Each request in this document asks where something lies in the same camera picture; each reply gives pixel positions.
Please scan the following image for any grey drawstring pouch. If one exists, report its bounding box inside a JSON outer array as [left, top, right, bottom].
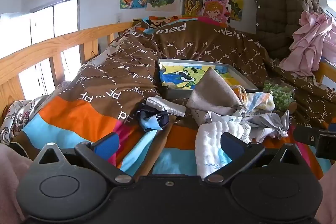
[[188, 67, 248, 115]]

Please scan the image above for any grey metal tray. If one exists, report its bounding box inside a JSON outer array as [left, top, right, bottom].
[[157, 58, 259, 100]]

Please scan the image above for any brown quilted jacket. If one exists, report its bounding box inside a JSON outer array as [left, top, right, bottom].
[[252, 0, 326, 60]]

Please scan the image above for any navy and light-blue underwear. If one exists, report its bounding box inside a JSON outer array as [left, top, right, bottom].
[[136, 105, 171, 132]]

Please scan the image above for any person's pink fleece clothing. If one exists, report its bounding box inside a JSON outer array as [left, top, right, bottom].
[[0, 144, 33, 224]]

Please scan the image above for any wooden slatted bed rail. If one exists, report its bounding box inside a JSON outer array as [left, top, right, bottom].
[[0, 22, 134, 117]]

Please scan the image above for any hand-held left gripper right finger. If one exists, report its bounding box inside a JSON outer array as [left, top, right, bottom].
[[204, 132, 307, 185]]

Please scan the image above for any pink cloth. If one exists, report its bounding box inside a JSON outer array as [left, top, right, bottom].
[[278, 10, 336, 77]]

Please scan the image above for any pastel striped cloth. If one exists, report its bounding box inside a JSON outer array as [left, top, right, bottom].
[[247, 91, 275, 111]]

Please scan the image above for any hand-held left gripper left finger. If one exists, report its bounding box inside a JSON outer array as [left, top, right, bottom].
[[31, 132, 133, 186]]

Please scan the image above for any white ribbed gauze towel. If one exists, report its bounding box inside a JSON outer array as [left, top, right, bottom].
[[196, 120, 251, 178]]

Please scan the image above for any bag of green pieces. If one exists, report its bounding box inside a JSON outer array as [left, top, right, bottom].
[[262, 81, 298, 111]]

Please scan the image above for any brown printed blanket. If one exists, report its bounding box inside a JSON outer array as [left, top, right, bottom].
[[10, 15, 336, 180]]

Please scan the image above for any pink cartoon boy wall poster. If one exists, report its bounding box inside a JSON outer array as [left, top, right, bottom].
[[202, 0, 233, 24]]

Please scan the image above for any window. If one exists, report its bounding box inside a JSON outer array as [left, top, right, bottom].
[[0, 0, 80, 101]]

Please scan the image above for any frog drawing sheet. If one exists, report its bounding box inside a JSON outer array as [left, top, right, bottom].
[[160, 63, 246, 90]]

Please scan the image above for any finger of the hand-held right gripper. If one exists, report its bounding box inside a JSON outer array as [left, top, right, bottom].
[[293, 126, 328, 147]]

